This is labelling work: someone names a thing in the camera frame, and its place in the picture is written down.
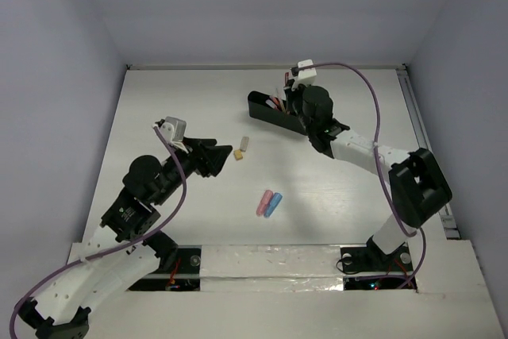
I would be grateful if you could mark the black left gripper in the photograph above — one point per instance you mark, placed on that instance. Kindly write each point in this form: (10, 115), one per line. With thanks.
(199, 156)

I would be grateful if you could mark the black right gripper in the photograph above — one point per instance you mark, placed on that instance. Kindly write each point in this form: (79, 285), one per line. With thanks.
(291, 94)

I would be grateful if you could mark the grey white eraser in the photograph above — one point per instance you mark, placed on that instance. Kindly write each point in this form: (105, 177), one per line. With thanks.
(244, 144)

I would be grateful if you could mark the orange highlighter pen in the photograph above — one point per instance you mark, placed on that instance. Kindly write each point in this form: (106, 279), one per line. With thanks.
(275, 100)

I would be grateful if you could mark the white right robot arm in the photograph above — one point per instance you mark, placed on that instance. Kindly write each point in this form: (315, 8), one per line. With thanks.
(380, 160)

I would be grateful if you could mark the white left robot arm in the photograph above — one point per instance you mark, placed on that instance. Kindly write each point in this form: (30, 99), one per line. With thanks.
(128, 244)

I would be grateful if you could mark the black stationery container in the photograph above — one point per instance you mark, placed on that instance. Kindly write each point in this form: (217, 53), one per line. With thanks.
(259, 109)

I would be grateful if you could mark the yellow eraser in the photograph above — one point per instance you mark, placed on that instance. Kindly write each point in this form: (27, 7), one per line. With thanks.
(238, 155)

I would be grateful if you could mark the white pen in container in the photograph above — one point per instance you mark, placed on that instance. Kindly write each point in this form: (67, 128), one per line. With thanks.
(271, 104)

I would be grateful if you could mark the pink highlighter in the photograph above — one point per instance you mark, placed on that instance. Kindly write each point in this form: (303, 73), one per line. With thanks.
(264, 202)

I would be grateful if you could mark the blue highlighter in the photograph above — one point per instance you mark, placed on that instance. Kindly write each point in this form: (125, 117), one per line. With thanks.
(272, 205)

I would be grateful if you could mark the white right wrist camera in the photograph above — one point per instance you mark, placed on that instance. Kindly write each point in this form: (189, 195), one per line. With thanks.
(303, 73)

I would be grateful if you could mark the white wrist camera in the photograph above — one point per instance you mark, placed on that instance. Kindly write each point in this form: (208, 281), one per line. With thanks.
(303, 73)
(172, 131)

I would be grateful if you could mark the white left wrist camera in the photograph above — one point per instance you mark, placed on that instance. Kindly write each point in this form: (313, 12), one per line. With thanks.
(172, 131)

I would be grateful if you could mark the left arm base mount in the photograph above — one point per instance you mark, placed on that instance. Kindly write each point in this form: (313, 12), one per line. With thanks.
(184, 275)

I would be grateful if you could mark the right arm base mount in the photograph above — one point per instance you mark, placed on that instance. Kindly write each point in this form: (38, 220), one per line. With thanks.
(363, 270)

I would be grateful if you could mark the aluminium side rail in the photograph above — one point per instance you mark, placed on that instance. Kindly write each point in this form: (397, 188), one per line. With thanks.
(420, 187)

